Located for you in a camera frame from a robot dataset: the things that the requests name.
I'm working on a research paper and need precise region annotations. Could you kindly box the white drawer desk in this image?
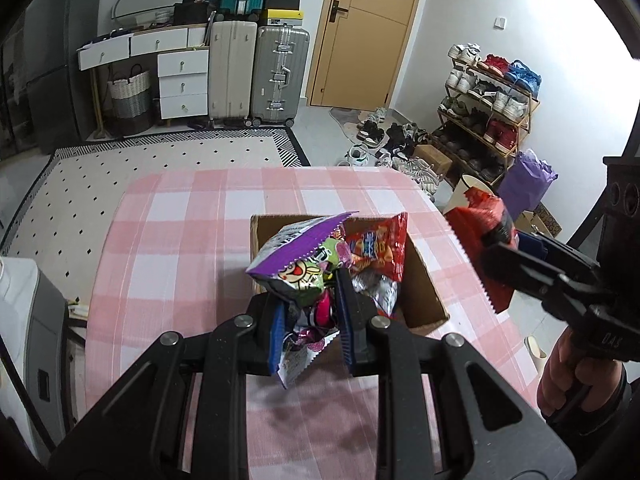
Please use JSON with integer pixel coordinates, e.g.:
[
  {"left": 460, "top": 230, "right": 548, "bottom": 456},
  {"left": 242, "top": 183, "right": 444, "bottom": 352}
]
[{"left": 77, "top": 24, "right": 208, "bottom": 120}]

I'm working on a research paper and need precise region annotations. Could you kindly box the brown SF cardboard box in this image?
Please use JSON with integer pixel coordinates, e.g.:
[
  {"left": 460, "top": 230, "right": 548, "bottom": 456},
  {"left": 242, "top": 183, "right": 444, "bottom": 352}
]
[{"left": 250, "top": 214, "right": 450, "bottom": 336}]

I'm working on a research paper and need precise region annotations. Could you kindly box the red snack bag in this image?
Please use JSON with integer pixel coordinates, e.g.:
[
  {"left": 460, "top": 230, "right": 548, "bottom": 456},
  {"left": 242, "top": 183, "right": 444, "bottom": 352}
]
[{"left": 445, "top": 186, "right": 518, "bottom": 314}]

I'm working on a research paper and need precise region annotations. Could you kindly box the beige suitcase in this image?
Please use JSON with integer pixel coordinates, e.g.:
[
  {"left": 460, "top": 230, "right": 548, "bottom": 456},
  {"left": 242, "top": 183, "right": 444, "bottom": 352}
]
[{"left": 207, "top": 21, "right": 258, "bottom": 122}]

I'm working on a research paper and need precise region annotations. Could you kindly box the cream trash bin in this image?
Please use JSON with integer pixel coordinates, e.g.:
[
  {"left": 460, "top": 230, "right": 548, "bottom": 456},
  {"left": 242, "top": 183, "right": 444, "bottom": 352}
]
[{"left": 442, "top": 174, "right": 494, "bottom": 214}]

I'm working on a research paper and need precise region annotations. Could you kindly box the red chip bag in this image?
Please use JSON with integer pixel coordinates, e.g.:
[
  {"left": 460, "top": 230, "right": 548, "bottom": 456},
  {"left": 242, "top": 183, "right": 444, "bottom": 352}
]
[{"left": 346, "top": 211, "right": 408, "bottom": 282}]

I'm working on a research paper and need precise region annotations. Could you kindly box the silver snack bag in box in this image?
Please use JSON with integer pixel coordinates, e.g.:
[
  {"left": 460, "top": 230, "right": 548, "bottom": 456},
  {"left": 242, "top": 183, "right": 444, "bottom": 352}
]
[{"left": 352, "top": 270, "right": 400, "bottom": 318}]

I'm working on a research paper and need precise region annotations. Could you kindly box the silver suitcase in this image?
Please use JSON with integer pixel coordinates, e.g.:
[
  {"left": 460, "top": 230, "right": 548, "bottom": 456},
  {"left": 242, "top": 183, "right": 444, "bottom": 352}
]
[{"left": 250, "top": 25, "right": 310, "bottom": 127}]

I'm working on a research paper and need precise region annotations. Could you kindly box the wooden door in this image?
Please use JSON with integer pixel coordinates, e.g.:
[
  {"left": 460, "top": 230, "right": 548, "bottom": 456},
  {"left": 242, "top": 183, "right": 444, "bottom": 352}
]
[{"left": 307, "top": 0, "right": 419, "bottom": 110}]

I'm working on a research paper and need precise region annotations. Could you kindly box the cardboard box on floor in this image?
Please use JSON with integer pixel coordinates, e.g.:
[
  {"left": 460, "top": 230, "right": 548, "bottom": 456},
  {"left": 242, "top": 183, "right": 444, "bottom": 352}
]
[{"left": 514, "top": 203, "right": 562, "bottom": 238}]

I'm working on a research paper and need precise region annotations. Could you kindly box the dark grey refrigerator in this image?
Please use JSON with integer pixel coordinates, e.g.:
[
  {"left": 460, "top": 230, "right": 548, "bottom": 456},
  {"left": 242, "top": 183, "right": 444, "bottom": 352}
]
[{"left": 24, "top": 0, "right": 100, "bottom": 154}]

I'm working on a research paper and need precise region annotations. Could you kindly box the dotted floor rug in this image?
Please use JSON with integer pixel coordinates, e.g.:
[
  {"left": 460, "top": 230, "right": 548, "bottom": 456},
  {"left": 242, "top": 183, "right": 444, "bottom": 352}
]
[{"left": 0, "top": 124, "right": 312, "bottom": 281}]

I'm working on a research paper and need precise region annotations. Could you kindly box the purple gift bag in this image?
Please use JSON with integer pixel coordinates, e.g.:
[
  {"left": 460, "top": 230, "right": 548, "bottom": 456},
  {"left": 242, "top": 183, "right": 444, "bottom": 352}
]
[{"left": 498, "top": 148, "right": 558, "bottom": 220}]

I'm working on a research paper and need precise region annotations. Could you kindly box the person's right hand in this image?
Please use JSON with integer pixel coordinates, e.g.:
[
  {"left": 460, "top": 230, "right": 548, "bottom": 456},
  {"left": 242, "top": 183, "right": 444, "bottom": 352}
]
[{"left": 537, "top": 327, "right": 624, "bottom": 416}]

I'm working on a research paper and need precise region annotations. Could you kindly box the pink checkered tablecloth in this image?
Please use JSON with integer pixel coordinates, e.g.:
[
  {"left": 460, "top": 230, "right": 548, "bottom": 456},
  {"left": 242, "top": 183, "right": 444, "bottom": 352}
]
[{"left": 86, "top": 167, "right": 538, "bottom": 479}]

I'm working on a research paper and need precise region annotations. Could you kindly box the wooden shoe rack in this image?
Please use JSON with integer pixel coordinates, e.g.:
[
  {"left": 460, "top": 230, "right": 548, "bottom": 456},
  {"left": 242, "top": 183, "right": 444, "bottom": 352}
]
[{"left": 430, "top": 44, "right": 542, "bottom": 188}]

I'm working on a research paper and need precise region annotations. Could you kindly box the small brown floor box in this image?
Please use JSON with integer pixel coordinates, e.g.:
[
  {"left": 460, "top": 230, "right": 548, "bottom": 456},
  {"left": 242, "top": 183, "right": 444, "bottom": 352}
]
[{"left": 414, "top": 144, "right": 452, "bottom": 177}]

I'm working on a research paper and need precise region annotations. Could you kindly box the woven laundry basket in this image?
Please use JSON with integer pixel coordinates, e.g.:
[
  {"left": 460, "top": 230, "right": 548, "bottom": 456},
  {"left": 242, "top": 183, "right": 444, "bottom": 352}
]
[{"left": 107, "top": 63, "right": 154, "bottom": 138}]

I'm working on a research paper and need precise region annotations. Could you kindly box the grey side cabinet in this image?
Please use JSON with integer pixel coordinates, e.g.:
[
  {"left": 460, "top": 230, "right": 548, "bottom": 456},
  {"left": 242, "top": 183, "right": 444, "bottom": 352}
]
[{"left": 1, "top": 258, "right": 68, "bottom": 444}]

